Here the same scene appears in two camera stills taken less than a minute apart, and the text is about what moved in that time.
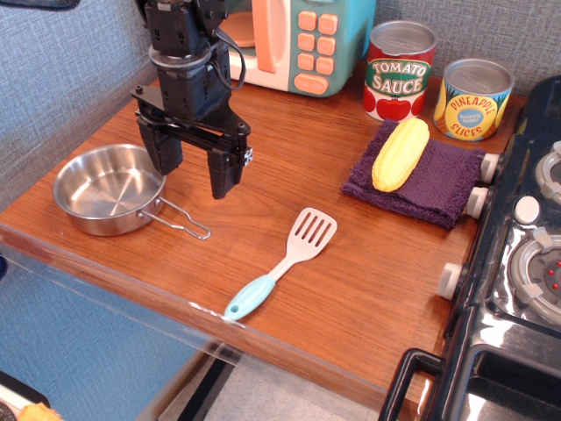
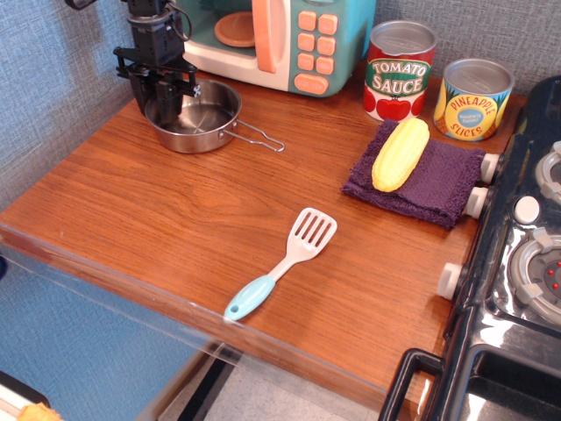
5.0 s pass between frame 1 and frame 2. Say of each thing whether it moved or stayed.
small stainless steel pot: moved
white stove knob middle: stayed
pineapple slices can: stayed
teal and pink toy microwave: stayed
